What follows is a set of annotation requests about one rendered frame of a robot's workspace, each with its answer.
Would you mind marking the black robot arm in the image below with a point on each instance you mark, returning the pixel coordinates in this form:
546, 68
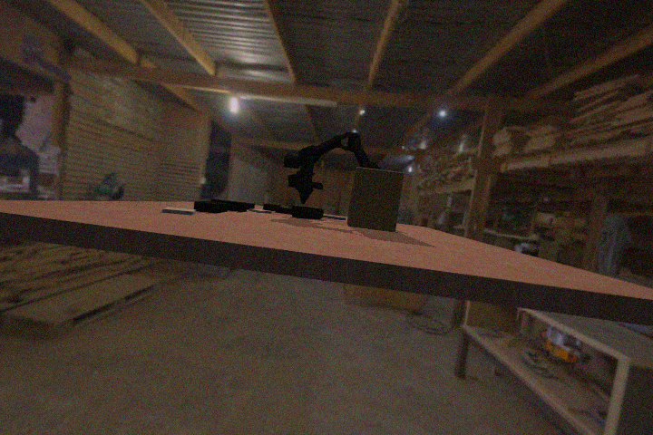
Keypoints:
313, 153

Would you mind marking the dark grey controller unit with green switches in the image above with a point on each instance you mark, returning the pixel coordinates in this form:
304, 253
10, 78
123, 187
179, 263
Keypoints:
305, 212

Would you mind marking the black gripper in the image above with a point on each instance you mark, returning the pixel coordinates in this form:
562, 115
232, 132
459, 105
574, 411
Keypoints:
306, 188

